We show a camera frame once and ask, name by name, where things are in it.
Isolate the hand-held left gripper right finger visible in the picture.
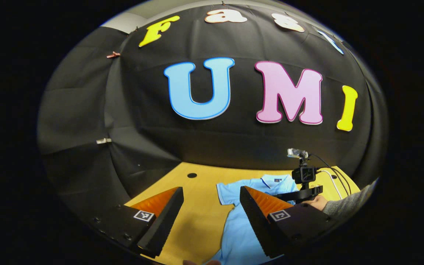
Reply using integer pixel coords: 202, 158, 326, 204
239, 185, 339, 259

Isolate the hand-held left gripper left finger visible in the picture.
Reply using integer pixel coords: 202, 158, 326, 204
91, 187, 185, 259

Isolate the light blue T-shirt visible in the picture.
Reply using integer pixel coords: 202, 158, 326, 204
206, 174, 301, 265

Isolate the white cable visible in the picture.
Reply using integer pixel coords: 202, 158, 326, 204
316, 169, 343, 200

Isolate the black cable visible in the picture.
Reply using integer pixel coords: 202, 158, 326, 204
310, 153, 353, 195

